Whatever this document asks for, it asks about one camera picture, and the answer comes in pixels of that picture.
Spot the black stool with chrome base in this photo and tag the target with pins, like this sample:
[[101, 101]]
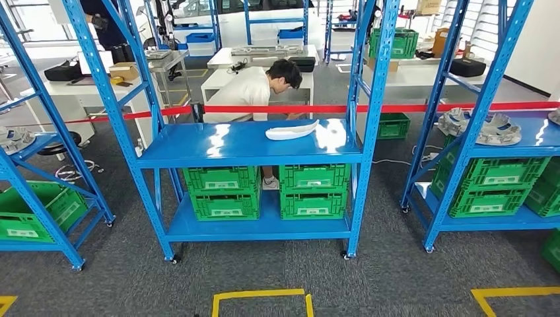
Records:
[[59, 142]]

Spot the white table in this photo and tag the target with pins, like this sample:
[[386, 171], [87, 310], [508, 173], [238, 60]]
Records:
[[218, 81]]

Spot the black hard case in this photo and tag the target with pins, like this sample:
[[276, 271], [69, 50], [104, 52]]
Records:
[[302, 64]]

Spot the flat brown cardboard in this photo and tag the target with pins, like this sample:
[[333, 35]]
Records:
[[383, 64]]

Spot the blue metal shelf rack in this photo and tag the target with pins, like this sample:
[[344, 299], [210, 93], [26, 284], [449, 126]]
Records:
[[275, 20], [328, 30], [538, 131], [245, 142], [215, 22], [46, 144]]

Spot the brown cardboard box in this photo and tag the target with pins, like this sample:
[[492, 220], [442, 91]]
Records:
[[441, 43], [124, 72], [428, 6]]

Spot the black bag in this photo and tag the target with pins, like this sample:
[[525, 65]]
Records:
[[468, 68], [63, 71]]

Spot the white box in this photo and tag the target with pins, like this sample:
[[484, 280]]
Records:
[[96, 63]]

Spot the green plastic crate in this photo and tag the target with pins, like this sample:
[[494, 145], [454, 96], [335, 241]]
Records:
[[221, 179], [225, 205], [39, 214], [313, 204], [393, 127], [547, 192], [393, 43], [494, 173], [315, 177], [488, 202], [553, 251]]

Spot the white curved plastic part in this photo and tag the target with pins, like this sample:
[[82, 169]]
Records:
[[291, 132]]

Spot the black humanoid robot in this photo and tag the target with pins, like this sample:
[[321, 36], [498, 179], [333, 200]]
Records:
[[164, 17]]

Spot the long grey metal part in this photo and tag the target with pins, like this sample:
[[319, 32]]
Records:
[[267, 50], [158, 54]]

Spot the black barrier post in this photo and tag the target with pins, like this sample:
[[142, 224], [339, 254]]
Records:
[[197, 113]]

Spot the red barrier tape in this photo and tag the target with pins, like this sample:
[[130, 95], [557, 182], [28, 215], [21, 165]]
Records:
[[393, 108]]

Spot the white car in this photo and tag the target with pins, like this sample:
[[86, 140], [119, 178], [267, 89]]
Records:
[[232, 24]]

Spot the yellow tape roll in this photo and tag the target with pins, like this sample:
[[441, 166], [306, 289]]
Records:
[[117, 81]]

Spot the blue storage bin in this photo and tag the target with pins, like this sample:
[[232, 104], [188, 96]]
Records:
[[291, 34], [200, 37]]

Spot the small black device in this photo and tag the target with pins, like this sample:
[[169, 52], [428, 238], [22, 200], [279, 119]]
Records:
[[425, 54]]

